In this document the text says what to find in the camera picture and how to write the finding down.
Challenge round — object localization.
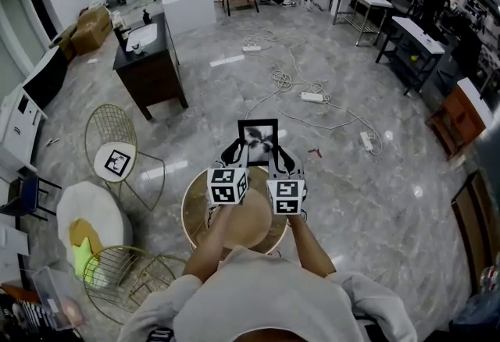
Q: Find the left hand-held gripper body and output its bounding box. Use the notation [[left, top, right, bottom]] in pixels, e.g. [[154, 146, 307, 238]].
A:
[[206, 162, 251, 206]]

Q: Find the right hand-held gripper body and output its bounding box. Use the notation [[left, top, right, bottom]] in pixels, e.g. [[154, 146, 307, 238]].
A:
[[266, 173, 308, 216]]

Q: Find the person's right forearm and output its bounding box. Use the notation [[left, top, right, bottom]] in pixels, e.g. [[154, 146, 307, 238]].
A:
[[286, 213, 338, 279]]

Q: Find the person's left forearm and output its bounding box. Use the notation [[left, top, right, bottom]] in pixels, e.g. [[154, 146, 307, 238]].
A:
[[182, 203, 236, 283]]

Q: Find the round glass-top side table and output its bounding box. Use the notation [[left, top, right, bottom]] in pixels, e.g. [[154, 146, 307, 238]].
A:
[[180, 166, 291, 256]]

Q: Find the person's grey sweatshirt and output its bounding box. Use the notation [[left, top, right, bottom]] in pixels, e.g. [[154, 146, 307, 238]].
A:
[[116, 245, 420, 342]]

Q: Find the dark wooden sink cabinet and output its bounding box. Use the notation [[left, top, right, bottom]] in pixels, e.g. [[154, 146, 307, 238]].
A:
[[112, 12, 190, 122]]

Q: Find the white round seat cushion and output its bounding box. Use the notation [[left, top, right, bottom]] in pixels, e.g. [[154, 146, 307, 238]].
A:
[[93, 142, 138, 183]]

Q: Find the white pouf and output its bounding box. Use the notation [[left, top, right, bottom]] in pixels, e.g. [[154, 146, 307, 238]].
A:
[[55, 180, 134, 276]]

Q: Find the white sink basin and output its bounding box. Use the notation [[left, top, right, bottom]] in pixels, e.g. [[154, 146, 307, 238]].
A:
[[125, 23, 159, 53]]

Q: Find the yellow cushion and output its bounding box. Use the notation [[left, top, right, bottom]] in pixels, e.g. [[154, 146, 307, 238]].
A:
[[69, 218, 105, 256]]

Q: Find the green star pillow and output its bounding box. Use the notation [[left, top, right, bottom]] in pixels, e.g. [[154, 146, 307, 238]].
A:
[[73, 236, 109, 290]]

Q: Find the white block counter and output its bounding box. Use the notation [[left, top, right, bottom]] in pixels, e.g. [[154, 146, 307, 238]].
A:
[[160, 0, 217, 36]]

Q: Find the orange wooden cabinet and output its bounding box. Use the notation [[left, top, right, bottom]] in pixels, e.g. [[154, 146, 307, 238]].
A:
[[425, 76, 496, 161]]

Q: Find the black table with white top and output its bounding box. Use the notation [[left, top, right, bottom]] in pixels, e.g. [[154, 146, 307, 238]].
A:
[[375, 16, 447, 97]]

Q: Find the cardboard box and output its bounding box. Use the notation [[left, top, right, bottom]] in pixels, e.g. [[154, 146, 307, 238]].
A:
[[70, 5, 113, 57], [48, 23, 80, 61]]

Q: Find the blue black stool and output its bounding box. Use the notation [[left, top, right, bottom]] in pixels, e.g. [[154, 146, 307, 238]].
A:
[[0, 171, 63, 221]]

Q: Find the dark panel cabinet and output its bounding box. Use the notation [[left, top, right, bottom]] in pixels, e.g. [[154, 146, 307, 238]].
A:
[[22, 45, 69, 112]]

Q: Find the clear plastic box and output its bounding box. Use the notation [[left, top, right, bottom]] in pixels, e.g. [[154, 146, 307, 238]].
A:
[[30, 265, 86, 330]]

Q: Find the white cabinet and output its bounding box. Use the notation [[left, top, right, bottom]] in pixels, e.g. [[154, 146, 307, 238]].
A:
[[0, 83, 48, 173]]

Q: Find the pack of water bottles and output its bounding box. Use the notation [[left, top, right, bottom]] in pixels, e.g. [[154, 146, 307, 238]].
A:
[[479, 253, 500, 295]]

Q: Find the blue plastic bag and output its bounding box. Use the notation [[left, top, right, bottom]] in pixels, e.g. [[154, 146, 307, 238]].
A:
[[448, 292, 500, 334]]

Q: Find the black white striped cloth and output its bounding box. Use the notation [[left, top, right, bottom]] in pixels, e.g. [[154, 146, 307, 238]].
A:
[[11, 299, 63, 337]]

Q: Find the white power cable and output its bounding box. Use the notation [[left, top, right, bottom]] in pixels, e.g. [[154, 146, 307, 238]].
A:
[[273, 89, 384, 157], [245, 87, 283, 122]]

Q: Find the white cable coil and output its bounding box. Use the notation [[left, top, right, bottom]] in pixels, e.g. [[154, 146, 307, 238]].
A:
[[270, 70, 294, 93]]

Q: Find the brown wooden frame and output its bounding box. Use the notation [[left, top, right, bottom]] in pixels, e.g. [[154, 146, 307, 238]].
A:
[[450, 169, 500, 295]]

